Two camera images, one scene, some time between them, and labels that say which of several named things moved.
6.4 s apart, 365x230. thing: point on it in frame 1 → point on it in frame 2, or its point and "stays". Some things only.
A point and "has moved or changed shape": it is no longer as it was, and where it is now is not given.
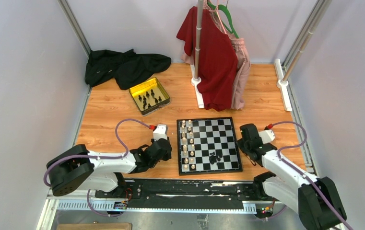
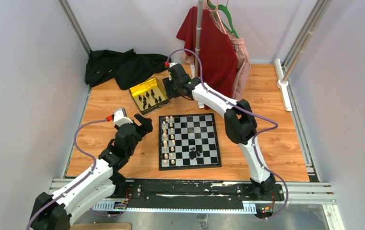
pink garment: (243, 65) stays
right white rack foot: (283, 84) stays
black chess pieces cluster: (213, 158) → (193, 154)
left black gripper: (168, 155) → (146, 126)
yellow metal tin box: (149, 96) stays
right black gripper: (240, 143) → (168, 83)
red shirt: (218, 63) stays
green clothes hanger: (225, 7) stays
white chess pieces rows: (192, 144) → (168, 141)
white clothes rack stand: (195, 79) stays
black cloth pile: (126, 67) stays
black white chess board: (207, 145) has moved or changed shape
